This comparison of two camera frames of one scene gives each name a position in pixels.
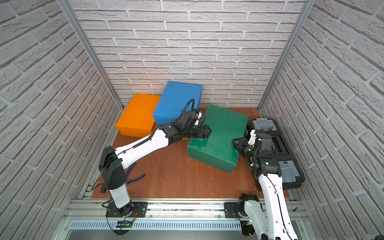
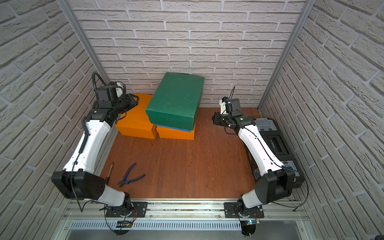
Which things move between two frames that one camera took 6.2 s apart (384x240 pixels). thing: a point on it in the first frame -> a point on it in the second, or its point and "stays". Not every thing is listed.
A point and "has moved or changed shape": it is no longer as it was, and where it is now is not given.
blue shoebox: x=174 y=97 has moved or changed shape
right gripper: x=241 y=144 -> x=216 y=120
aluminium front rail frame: x=87 y=219 stays
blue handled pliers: x=130 y=181 stays
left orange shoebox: x=137 y=120 stays
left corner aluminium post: x=66 y=6 stays
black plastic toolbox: x=292 y=176 stays
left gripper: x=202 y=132 -> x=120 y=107
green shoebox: x=217 y=149 -> x=175 y=102
